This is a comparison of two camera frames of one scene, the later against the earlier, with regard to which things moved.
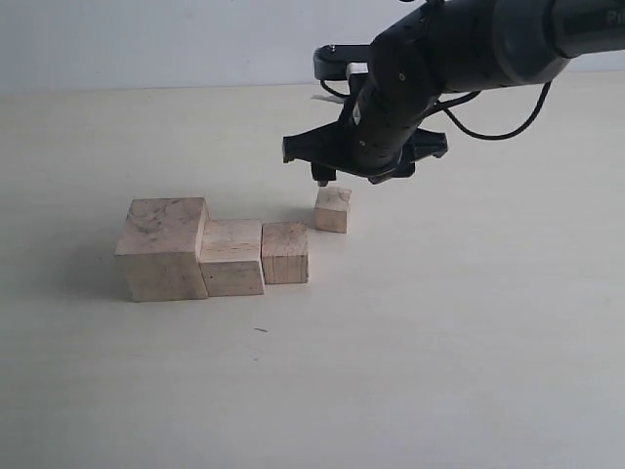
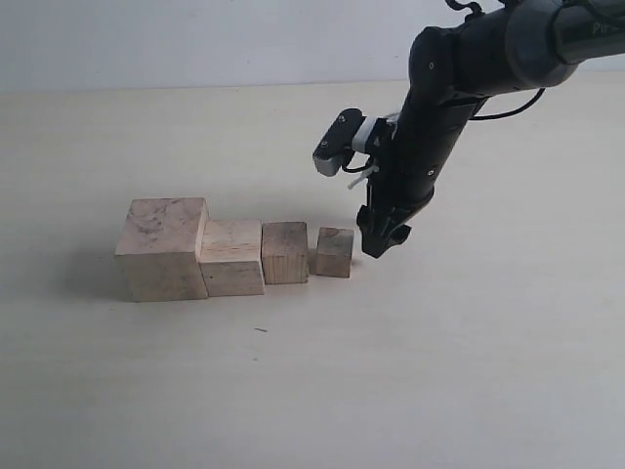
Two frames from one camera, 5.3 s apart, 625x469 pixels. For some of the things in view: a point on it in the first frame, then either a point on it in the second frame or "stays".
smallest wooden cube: x=332 y=209 -> x=334 y=251
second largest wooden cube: x=230 y=257 stays
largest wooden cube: x=159 y=247 stays
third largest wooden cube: x=284 y=252 stays
